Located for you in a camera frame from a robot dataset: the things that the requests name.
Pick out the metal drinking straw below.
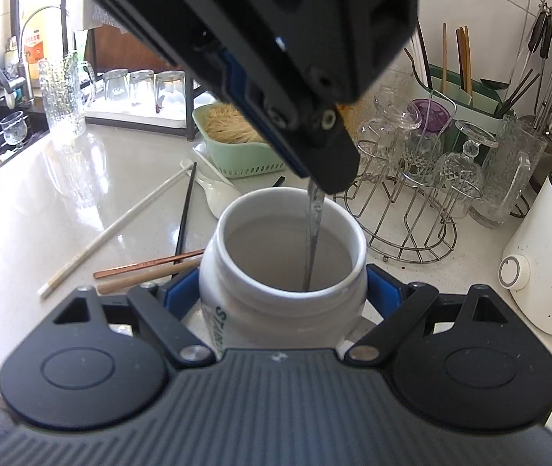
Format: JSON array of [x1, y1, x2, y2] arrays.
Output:
[[404, 19, 434, 90]]

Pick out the tall textured glass pitcher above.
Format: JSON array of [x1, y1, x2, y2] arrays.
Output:
[[38, 53, 97, 139]]

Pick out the white glass tray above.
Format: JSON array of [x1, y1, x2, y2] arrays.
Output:
[[84, 102, 196, 132]]

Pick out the crystal goblet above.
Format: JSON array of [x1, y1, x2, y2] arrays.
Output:
[[354, 86, 423, 178], [434, 119, 500, 219], [401, 126, 445, 181]]

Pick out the white ceramic spoon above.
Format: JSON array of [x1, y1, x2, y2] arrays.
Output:
[[180, 158, 243, 219]]

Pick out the purple cup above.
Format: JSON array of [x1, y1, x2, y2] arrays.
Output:
[[409, 98, 454, 136]]

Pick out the metal wire glass rack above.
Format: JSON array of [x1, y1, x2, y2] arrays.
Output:
[[333, 87, 483, 264]]

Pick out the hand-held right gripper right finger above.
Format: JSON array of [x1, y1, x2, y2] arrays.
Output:
[[343, 264, 510, 366]]

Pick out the green utensil holder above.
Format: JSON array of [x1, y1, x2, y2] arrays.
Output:
[[424, 63, 517, 153]]

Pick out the black chopsticks pair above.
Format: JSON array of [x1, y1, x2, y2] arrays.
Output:
[[496, 70, 541, 117]]

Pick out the white ceramic jar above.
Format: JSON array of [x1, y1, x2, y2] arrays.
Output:
[[198, 187, 369, 355]]

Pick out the green plastic basket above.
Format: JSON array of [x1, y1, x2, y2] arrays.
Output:
[[192, 104, 286, 179]]

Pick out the white electric appliance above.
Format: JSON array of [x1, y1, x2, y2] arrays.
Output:
[[499, 147, 552, 337]]

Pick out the orange box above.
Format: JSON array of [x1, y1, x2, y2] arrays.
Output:
[[24, 24, 46, 64]]

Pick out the metal kitchen faucet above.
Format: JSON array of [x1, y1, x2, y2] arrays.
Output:
[[0, 0, 31, 105]]

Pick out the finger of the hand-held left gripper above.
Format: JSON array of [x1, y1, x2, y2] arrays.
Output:
[[218, 51, 306, 179], [252, 53, 360, 194]]

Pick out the dry noodles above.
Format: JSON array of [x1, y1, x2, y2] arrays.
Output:
[[203, 103, 269, 144]]

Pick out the small crystal glass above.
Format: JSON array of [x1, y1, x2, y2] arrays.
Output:
[[0, 111, 29, 146]]

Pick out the silver metal spoon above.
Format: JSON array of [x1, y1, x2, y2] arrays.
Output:
[[302, 182, 326, 292]]

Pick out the white chopstick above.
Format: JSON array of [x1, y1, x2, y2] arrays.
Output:
[[38, 162, 196, 299]]

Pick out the brown chopstick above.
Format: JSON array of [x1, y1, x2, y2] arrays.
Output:
[[463, 26, 474, 95], [455, 26, 467, 94]]

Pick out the black metal shelf frame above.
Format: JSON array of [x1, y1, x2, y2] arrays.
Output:
[[60, 2, 198, 143]]

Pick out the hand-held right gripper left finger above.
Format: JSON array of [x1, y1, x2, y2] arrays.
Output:
[[53, 268, 215, 369]]

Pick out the pale wooden chopstick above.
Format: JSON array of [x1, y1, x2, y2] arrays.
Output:
[[441, 23, 449, 95]]

